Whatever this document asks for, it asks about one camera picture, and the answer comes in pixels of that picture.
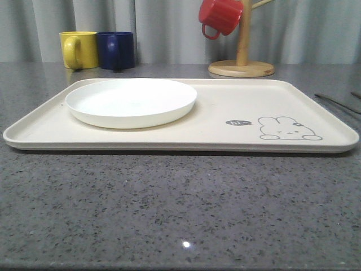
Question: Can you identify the white round plate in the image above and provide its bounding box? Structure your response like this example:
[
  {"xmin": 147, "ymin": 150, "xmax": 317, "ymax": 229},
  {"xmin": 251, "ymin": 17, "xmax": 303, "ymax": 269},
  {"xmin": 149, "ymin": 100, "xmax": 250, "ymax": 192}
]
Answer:
[{"xmin": 65, "ymin": 78, "xmax": 197, "ymax": 129}]

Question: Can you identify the silver metal chopstick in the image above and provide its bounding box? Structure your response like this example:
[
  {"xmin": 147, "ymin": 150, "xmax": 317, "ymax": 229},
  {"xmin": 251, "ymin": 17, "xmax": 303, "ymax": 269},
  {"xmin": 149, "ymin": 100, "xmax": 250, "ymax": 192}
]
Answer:
[{"xmin": 314, "ymin": 93, "xmax": 360, "ymax": 116}]

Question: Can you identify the silver metal spoon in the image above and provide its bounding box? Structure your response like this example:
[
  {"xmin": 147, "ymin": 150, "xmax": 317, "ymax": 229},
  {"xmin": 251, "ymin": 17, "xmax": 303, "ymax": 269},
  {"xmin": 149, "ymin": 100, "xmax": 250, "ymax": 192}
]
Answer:
[{"xmin": 351, "ymin": 92, "xmax": 361, "ymax": 99}]

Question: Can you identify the cream rabbit serving tray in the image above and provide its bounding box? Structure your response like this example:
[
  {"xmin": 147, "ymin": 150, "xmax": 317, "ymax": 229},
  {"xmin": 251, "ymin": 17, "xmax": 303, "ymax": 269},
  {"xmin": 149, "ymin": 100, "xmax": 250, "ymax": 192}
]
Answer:
[{"xmin": 3, "ymin": 78, "xmax": 359, "ymax": 153}]

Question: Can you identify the wooden mug tree stand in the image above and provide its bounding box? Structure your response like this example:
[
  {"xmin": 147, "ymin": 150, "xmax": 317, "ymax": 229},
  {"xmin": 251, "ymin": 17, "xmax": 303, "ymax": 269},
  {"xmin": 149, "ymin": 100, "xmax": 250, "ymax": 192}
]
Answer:
[{"xmin": 208, "ymin": 1, "xmax": 275, "ymax": 78}]

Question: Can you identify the dark blue mug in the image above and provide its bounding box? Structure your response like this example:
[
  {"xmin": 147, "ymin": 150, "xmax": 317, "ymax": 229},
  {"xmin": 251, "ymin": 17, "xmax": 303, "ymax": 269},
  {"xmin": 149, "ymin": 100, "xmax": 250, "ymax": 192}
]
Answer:
[{"xmin": 96, "ymin": 32, "xmax": 135, "ymax": 70}]

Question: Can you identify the red enamel mug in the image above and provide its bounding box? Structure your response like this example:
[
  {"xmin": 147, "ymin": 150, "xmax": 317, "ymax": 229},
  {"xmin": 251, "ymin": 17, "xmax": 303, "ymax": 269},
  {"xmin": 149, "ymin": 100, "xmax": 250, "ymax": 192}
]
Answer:
[{"xmin": 199, "ymin": 0, "xmax": 243, "ymax": 40}]

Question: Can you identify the yellow mug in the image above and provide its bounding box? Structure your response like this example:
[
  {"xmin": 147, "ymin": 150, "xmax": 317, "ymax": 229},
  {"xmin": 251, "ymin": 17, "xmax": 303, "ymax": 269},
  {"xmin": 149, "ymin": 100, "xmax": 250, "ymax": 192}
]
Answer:
[{"xmin": 59, "ymin": 31, "xmax": 99, "ymax": 69}]

